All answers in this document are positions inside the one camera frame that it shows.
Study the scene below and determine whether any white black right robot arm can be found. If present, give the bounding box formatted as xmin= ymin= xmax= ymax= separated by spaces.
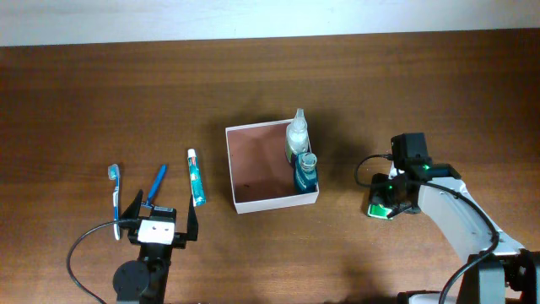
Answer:
xmin=367 ymin=133 xmax=539 ymax=303

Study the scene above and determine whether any teal mouthwash bottle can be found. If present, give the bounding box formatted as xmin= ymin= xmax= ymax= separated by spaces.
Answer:
xmin=294 ymin=152 xmax=318 ymax=193

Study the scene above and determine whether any clear soap pump bottle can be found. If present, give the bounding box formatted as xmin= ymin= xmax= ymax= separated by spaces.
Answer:
xmin=285 ymin=108 xmax=309 ymax=166

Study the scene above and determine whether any green white soap packet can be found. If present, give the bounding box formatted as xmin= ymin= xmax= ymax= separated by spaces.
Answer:
xmin=366 ymin=204 xmax=392 ymax=220

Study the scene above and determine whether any pink cardboard box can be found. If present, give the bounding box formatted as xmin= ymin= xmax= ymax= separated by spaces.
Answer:
xmin=225 ymin=119 xmax=320 ymax=214

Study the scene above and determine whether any green Colgate toothpaste tube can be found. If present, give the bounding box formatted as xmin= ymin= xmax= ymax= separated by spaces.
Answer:
xmin=187 ymin=149 xmax=207 ymax=207

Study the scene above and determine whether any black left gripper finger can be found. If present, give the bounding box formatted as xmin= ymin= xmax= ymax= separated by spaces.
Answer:
xmin=186 ymin=196 xmax=198 ymax=242
xmin=119 ymin=189 xmax=143 ymax=225

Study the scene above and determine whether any blue white toothbrush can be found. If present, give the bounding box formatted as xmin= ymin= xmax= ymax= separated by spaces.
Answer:
xmin=107 ymin=164 xmax=122 ymax=241

